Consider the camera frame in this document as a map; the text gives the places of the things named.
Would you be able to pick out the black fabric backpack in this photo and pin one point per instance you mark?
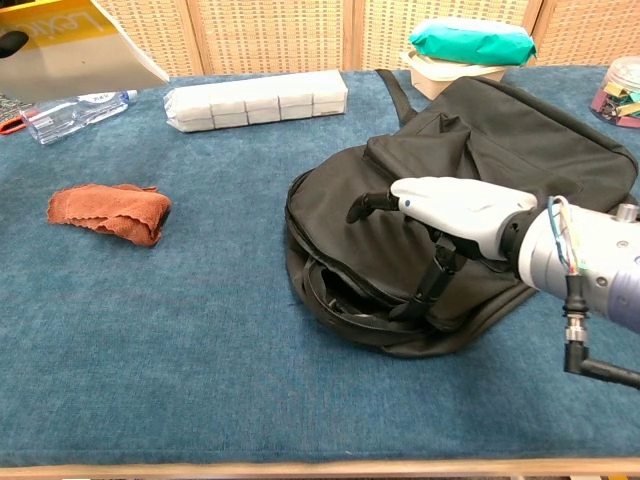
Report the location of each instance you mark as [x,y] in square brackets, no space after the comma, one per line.
[525,140]

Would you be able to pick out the yellow-edged white notebook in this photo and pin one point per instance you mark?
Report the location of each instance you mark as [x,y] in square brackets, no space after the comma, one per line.
[75,55]

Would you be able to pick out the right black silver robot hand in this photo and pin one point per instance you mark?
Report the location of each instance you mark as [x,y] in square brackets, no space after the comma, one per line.
[450,205]

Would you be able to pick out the rust brown cloth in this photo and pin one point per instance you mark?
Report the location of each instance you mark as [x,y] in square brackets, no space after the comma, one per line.
[110,212]

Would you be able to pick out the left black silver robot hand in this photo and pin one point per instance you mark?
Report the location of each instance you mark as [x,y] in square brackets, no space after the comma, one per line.
[12,44]

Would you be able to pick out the wrapped pack of tissue boxes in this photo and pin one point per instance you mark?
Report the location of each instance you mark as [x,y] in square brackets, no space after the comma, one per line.
[255,102]

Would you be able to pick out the teal wet wipes pack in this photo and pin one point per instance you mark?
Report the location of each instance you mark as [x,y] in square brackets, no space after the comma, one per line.
[470,45]

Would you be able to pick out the beige lidded container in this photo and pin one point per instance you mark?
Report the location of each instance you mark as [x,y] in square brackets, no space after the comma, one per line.
[450,77]

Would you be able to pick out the blue carpet table mat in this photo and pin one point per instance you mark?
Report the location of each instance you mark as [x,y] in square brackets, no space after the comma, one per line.
[200,350]

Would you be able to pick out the grey striped work glove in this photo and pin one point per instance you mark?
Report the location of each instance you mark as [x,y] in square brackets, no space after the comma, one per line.
[10,111]

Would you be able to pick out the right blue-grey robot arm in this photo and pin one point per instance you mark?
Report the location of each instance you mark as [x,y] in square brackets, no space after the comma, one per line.
[605,260]

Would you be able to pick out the clear jar of binder clips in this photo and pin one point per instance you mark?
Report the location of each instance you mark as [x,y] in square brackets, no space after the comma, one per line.
[620,95]

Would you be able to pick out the wicker folding screen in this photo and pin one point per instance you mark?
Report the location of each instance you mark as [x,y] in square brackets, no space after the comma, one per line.
[280,35]

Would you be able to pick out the clear plastic water bottle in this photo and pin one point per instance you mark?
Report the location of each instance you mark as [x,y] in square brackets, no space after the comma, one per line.
[70,116]

